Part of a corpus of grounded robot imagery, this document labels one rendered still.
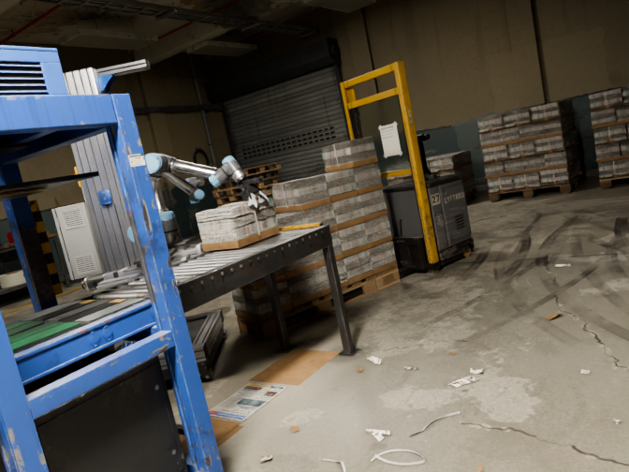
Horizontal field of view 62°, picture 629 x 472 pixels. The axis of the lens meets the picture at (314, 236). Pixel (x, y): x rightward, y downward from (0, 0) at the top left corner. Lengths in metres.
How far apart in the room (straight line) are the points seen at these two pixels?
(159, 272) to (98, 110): 0.58
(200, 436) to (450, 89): 8.96
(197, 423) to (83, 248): 1.84
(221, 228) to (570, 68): 7.77
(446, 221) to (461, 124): 5.47
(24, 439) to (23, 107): 0.95
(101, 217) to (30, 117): 1.91
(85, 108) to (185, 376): 1.00
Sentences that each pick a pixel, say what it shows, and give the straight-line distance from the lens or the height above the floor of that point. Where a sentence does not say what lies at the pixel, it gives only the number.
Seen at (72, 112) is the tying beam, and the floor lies 1.49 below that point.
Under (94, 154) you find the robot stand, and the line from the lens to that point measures 3.66.
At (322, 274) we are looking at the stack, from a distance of 4.15.
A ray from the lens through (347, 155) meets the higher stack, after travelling 4.44.
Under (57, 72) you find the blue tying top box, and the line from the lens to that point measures 2.11.
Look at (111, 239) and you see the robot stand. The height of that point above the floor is 0.96.
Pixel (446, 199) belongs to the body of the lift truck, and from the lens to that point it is 4.98.
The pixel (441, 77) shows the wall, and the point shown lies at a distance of 10.44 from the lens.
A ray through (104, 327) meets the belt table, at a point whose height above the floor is 0.77.
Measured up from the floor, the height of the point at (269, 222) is 0.89.
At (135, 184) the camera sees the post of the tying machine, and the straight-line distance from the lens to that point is 1.95.
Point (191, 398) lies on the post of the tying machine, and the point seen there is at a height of 0.43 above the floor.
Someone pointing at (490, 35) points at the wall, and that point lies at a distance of 10.21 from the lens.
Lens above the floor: 1.19
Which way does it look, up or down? 8 degrees down
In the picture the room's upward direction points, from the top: 12 degrees counter-clockwise
